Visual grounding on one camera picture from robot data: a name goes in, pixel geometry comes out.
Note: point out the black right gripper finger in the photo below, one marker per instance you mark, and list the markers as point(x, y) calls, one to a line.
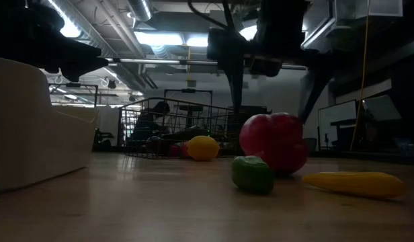
point(236, 84)
point(312, 90)

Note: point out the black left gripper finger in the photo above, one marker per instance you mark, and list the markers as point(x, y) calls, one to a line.
point(81, 52)
point(79, 65)

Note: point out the red bell pepper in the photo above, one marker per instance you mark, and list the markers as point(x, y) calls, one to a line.
point(274, 144)

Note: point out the yellow lemon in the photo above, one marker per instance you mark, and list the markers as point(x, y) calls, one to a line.
point(203, 148)

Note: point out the purple eggplant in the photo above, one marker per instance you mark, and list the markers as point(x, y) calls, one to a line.
point(180, 135)

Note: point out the small red round vegetable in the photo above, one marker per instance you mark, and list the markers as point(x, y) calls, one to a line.
point(175, 150)

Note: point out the whiteboard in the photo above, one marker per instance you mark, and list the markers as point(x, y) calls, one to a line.
point(338, 114)

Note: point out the black office chair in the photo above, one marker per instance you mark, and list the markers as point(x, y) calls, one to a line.
point(309, 144)

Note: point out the ceiling light panel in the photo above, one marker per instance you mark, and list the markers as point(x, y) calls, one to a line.
point(197, 41)
point(158, 38)

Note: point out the grey monitor screen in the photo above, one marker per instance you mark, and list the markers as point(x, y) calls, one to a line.
point(381, 107)

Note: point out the long ceiling pipe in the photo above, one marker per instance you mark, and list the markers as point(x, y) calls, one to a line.
point(160, 61)

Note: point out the white plastic bin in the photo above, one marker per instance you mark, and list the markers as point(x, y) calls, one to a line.
point(32, 134)

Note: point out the person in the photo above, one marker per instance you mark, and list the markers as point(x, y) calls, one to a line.
point(153, 117)

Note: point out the small green pepper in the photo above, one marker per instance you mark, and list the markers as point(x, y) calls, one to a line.
point(252, 175)

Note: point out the yellow chili pepper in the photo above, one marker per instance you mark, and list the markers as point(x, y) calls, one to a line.
point(355, 184)

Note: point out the black stand frame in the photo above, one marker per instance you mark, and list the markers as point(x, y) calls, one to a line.
point(188, 90)

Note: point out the silver ceiling duct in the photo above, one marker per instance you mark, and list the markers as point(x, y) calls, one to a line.
point(141, 8)

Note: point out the white ceiling duct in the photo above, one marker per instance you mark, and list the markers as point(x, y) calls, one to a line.
point(368, 8)

